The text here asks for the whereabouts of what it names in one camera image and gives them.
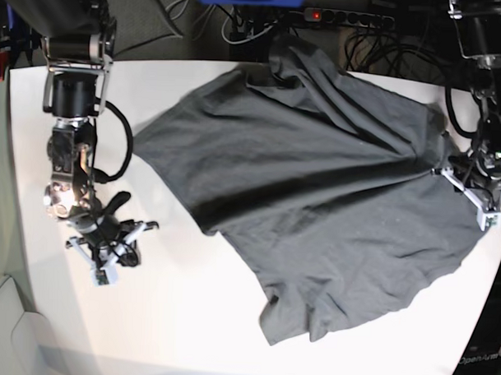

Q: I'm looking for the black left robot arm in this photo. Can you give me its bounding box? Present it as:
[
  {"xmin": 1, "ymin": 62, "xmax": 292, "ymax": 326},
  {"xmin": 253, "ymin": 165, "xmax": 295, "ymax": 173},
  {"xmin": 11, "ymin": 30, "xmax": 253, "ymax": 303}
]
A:
[{"xmin": 434, "ymin": 0, "xmax": 501, "ymax": 231}]

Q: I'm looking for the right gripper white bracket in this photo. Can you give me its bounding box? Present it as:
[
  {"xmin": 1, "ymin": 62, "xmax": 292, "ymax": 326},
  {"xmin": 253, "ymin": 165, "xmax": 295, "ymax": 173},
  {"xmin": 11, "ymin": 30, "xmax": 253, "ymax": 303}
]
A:
[{"xmin": 65, "ymin": 220, "xmax": 160, "ymax": 271}]

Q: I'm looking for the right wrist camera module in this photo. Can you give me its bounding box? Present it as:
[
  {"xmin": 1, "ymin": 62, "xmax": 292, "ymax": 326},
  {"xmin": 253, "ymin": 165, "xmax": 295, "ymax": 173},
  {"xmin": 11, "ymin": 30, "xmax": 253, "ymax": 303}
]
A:
[{"xmin": 90, "ymin": 265, "xmax": 118, "ymax": 287}]

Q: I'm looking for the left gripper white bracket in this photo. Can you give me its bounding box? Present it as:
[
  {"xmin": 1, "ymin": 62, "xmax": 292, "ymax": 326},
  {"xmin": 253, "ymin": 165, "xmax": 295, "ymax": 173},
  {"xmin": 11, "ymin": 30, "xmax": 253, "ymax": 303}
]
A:
[{"xmin": 430, "ymin": 167, "xmax": 501, "ymax": 231}]

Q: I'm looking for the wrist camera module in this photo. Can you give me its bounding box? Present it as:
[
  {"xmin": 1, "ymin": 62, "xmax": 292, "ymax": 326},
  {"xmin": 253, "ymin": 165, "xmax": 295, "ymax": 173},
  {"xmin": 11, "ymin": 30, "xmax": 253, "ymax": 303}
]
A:
[
  {"xmin": 90, "ymin": 265, "xmax": 118, "ymax": 287},
  {"xmin": 476, "ymin": 209, "xmax": 501, "ymax": 231}
]

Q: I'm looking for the dark grey t-shirt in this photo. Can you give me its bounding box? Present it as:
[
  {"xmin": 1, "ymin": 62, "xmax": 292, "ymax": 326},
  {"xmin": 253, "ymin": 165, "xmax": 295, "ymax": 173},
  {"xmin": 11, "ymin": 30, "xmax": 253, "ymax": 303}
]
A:
[{"xmin": 134, "ymin": 35, "xmax": 483, "ymax": 344}]

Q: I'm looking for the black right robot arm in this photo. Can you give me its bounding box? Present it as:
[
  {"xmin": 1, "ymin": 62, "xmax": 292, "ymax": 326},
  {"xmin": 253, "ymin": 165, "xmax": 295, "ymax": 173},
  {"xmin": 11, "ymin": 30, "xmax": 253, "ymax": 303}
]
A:
[{"xmin": 5, "ymin": 0, "xmax": 159, "ymax": 286}]

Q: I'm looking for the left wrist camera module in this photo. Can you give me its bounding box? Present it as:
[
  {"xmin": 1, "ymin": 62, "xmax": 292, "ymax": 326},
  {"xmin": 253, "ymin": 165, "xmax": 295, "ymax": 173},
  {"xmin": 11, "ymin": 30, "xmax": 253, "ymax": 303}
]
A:
[{"xmin": 476, "ymin": 209, "xmax": 501, "ymax": 231}]

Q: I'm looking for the black power strip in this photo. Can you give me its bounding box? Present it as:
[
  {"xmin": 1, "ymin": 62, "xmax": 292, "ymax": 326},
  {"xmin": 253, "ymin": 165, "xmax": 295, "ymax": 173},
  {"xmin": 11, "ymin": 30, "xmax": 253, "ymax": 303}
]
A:
[{"xmin": 304, "ymin": 7, "xmax": 396, "ymax": 30}]

